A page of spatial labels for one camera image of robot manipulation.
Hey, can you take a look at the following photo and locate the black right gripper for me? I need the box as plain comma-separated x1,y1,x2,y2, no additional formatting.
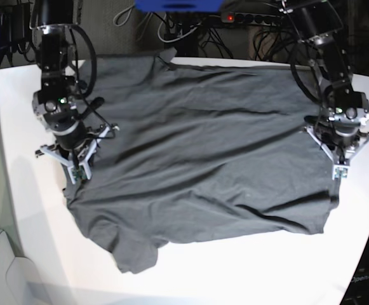
53,123,93,158

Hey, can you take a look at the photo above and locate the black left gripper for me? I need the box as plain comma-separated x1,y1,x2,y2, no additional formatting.
320,123,365,153

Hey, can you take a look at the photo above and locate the dark grey t-shirt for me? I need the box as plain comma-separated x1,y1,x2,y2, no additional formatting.
64,51,339,274

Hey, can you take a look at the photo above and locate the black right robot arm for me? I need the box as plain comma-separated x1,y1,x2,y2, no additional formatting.
29,1,95,152

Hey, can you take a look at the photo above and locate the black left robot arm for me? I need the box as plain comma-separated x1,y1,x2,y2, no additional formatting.
279,1,369,154

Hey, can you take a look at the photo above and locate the grey bin corner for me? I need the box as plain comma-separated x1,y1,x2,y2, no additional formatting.
0,230,39,304

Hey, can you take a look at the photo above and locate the blue box overhead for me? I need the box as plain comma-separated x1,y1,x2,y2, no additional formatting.
135,0,224,13

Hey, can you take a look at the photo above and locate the black power strip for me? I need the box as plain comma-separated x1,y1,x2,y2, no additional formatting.
220,12,283,27

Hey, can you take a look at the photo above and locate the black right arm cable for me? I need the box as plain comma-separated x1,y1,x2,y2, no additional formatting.
66,25,118,140

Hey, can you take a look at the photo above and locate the white coiled cable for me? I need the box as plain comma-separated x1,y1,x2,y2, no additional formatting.
112,5,133,27

